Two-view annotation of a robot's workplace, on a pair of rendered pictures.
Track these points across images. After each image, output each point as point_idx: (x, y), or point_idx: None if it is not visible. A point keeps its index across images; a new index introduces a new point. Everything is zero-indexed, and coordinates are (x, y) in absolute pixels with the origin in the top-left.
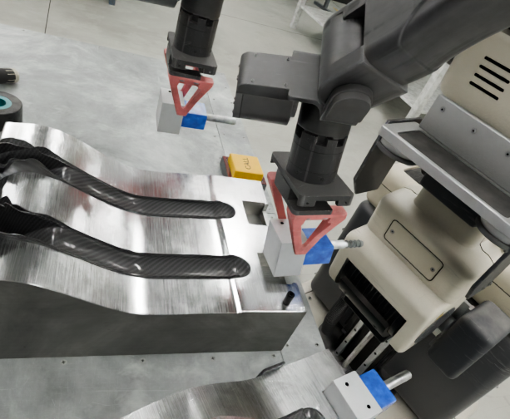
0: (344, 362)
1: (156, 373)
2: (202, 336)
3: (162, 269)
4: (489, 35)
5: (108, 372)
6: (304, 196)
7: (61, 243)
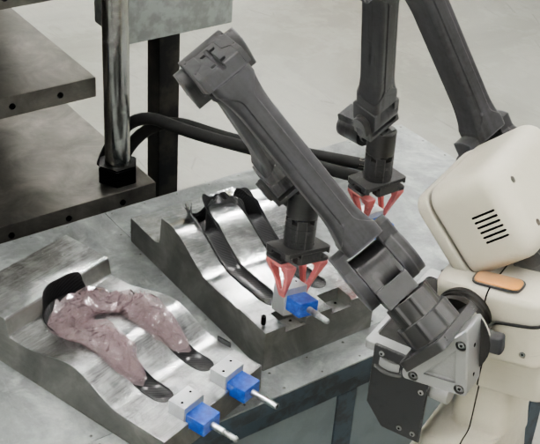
0: None
1: (203, 326)
2: (227, 320)
3: (243, 279)
4: (261, 163)
5: (189, 311)
6: (267, 243)
7: (211, 235)
